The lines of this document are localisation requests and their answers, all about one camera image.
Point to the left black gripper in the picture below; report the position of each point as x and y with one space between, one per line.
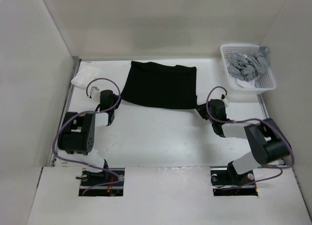
116 98

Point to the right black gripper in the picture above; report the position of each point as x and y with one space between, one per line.
201 109

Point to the black tank top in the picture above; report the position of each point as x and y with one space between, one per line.
155 85

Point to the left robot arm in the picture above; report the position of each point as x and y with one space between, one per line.
77 133

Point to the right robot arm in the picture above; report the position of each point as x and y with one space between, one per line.
266 141

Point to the folded white tank top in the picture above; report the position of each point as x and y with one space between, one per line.
84 76

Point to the grey tank top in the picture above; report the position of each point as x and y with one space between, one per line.
247 68

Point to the white garment in basket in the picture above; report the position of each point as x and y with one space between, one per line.
246 84

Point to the white plastic basket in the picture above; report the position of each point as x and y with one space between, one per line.
265 82

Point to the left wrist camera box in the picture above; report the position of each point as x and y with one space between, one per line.
95 94

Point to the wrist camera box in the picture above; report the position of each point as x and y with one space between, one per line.
95 94
225 100

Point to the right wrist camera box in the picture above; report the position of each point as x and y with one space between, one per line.
225 100

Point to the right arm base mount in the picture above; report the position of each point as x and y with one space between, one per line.
226 182

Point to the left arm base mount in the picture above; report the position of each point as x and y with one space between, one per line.
99 184

